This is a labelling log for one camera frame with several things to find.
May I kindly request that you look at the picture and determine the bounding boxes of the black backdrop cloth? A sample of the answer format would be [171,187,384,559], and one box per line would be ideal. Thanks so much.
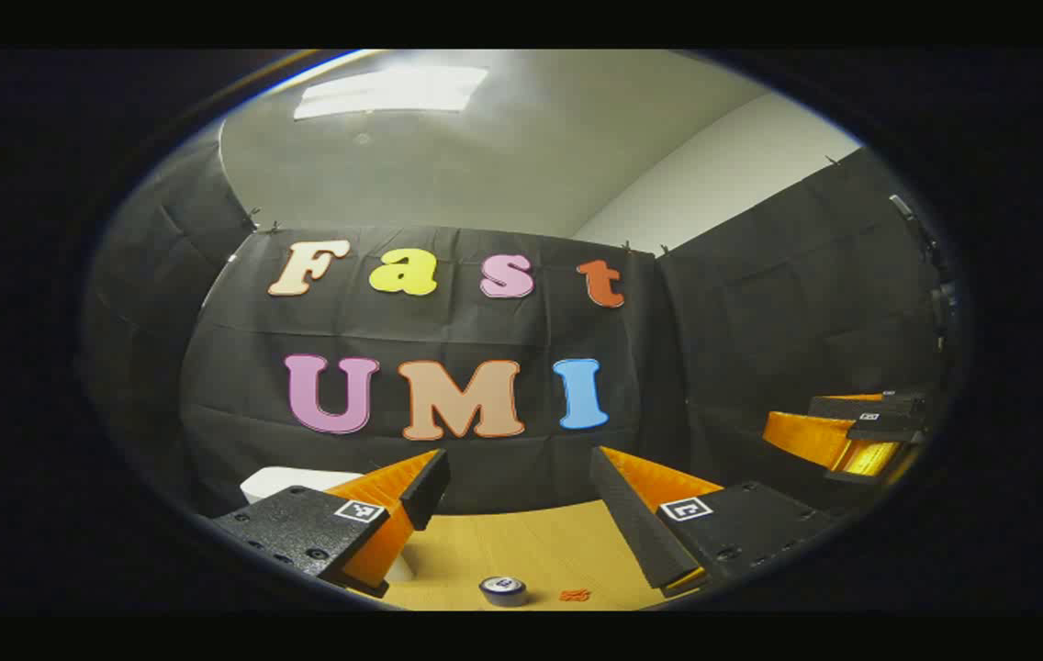
[76,124,954,520]

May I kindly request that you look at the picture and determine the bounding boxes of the blue pop can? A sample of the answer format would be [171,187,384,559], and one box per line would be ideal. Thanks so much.
[479,576,529,608]

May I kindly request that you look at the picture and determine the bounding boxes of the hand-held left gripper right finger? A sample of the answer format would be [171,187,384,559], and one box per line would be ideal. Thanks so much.
[589,446,840,599]

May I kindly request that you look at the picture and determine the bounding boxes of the white desktop garbage bin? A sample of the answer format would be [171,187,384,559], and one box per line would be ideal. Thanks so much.
[240,466,417,584]

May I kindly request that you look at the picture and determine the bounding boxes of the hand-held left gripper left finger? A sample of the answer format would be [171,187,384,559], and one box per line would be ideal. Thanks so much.
[212,448,452,599]

